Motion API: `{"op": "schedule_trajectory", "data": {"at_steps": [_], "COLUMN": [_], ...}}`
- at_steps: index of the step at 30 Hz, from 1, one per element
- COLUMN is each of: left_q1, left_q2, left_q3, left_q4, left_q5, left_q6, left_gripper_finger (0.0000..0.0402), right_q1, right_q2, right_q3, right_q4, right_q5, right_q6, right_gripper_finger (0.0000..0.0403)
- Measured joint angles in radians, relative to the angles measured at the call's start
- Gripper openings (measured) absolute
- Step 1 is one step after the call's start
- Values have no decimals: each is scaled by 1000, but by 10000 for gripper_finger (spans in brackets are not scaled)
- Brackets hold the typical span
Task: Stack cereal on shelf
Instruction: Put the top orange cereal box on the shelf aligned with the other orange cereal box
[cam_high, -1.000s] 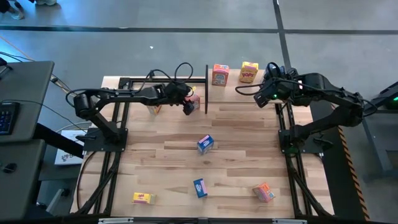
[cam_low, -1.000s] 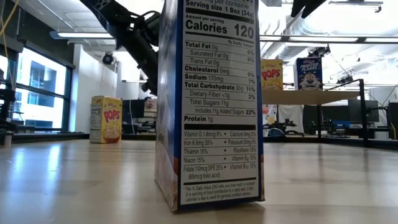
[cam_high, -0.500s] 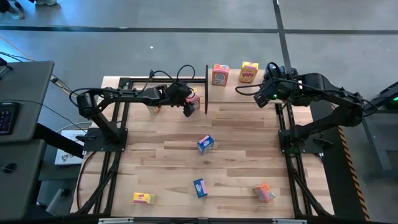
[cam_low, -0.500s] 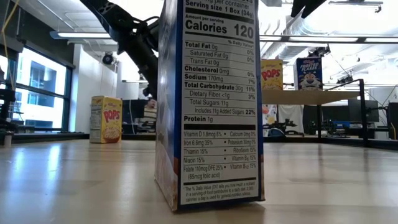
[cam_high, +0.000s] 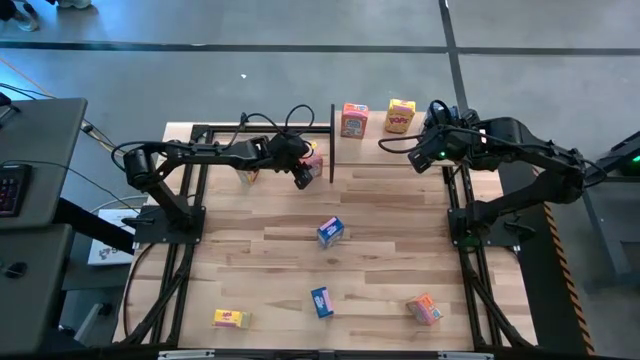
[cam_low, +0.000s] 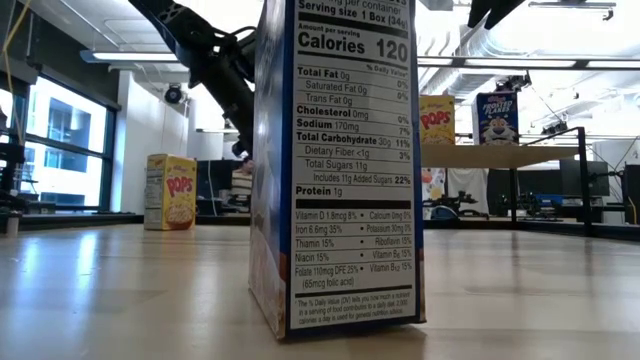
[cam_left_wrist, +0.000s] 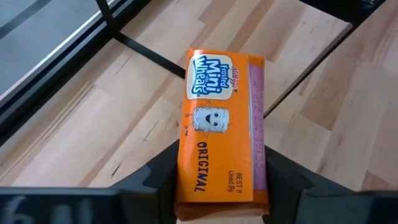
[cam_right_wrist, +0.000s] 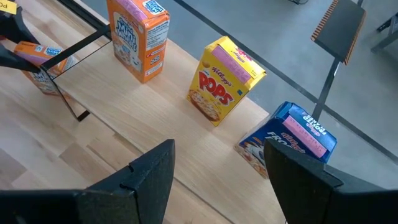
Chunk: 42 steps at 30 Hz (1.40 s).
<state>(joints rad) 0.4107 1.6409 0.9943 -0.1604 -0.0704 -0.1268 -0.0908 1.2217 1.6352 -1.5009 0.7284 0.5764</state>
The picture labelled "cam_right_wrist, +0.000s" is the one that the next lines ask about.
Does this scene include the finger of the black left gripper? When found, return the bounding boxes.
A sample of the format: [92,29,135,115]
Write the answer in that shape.
[0,6,40,45]
[0,43,41,74]

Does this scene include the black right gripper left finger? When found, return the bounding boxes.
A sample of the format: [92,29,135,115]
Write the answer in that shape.
[0,138,177,224]

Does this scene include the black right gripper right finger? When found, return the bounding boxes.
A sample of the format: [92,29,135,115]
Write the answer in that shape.
[262,138,398,224]

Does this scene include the orange Mini Wheats cereal box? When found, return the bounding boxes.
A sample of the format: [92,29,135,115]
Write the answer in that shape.
[106,0,171,84]
[14,40,77,96]

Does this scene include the blue Frosted Flakes cereal box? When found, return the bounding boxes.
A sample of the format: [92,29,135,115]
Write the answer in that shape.
[234,101,338,180]

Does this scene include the yellow Pops cereal box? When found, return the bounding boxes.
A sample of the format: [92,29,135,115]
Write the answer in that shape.
[186,35,267,128]

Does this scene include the grey metal table legs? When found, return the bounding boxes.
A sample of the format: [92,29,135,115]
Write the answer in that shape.
[371,12,398,54]

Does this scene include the black aluminium rig frame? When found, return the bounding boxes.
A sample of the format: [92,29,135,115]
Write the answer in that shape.
[57,0,113,40]

